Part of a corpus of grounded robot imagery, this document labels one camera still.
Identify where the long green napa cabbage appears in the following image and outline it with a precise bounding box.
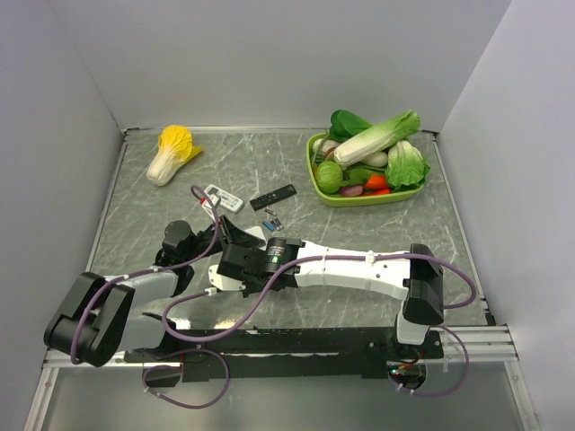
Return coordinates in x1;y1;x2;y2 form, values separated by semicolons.
334;110;420;167

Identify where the brown mushroom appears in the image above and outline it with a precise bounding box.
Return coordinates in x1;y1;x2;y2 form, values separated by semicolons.
324;147;335;161

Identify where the dark green spinach leaf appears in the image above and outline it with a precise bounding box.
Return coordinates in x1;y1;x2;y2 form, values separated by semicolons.
329;110;372;143

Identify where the white grey-faced remote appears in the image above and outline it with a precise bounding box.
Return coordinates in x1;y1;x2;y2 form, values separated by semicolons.
245;226;267;250

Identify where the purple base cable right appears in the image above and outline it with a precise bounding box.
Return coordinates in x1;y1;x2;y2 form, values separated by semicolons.
388;325;471;399

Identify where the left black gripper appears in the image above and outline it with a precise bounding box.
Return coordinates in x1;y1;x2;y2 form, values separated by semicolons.
183;215;265;263

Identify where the green bok choy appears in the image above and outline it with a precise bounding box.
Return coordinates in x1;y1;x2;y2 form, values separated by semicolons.
385;140;430;192

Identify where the round green cabbage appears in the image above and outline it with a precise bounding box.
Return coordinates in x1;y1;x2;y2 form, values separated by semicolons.
315;161;344;194

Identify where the aluminium frame rail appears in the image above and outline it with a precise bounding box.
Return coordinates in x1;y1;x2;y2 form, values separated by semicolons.
42;326;518;369

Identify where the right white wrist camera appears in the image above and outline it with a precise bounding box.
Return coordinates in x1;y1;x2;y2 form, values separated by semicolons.
208;265;246;292

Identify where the green plastic basket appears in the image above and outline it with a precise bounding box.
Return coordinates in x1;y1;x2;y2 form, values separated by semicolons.
305;132;426;207

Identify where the white radish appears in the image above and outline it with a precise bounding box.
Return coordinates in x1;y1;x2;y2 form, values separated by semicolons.
360;152;388;168

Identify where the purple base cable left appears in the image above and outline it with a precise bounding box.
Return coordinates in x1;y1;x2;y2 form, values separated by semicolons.
142;348;231;409

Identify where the purple onion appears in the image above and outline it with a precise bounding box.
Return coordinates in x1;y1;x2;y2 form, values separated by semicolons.
339;185;364;198

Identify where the black slim remote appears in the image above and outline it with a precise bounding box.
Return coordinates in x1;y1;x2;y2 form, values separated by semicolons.
250;184;296;211

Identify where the white air conditioner remote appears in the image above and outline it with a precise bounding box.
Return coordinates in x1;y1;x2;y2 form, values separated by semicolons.
204;184;243;214

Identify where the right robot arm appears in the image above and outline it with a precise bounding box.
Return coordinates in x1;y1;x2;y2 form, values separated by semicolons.
208;238;444;358

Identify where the orange carrot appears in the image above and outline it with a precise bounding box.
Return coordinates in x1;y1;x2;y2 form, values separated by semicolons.
364;174;388;190

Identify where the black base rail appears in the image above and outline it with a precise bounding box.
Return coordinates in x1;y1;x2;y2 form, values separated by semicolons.
124;327;444;383

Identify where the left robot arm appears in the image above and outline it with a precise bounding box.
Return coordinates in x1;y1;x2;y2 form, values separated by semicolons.
43;215;265;366

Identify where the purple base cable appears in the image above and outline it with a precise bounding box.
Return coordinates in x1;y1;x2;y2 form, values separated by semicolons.
142;348;231;409
388;325;471;399

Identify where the yellow napa cabbage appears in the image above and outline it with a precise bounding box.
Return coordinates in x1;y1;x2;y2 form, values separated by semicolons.
146;125;203;187

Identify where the white garlic bulb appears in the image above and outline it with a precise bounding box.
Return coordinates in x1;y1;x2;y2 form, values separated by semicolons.
312;139;340;156

